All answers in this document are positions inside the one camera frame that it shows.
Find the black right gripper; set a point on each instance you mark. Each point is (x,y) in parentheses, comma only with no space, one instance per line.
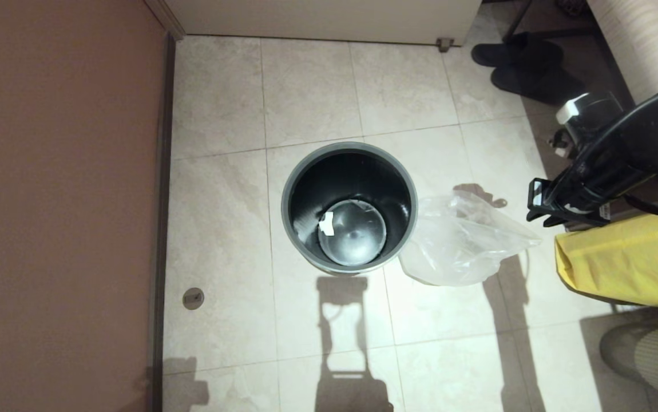
(581,191)

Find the clear plastic trash bag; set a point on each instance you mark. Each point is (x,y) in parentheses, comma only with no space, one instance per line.
(455,246)

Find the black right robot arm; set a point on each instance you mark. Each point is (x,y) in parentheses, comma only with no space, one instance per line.
(598,120)

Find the yellow cloth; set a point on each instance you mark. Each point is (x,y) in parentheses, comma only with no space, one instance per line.
(632,263)

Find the grey round trash bin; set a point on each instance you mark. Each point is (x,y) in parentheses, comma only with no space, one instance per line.
(306,183)

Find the black slipper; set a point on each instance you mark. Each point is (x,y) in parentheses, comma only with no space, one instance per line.
(540,86)
(512,54)

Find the metal door stop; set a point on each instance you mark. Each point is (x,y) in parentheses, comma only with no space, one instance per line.
(444,44)

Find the thin dark metal leg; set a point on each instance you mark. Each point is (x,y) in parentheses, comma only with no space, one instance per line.
(519,18)

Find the white paper scrap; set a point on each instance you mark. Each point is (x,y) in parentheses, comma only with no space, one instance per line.
(326,224)

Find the white door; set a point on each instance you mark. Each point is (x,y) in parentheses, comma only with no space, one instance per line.
(317,20)

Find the round metal floor drain cover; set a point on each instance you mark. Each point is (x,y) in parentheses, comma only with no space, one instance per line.
(193,298)

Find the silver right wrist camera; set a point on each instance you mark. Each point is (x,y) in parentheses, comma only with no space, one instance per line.
(561,150)

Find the white door frame trim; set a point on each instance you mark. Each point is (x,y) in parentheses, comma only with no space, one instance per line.
(164,17)

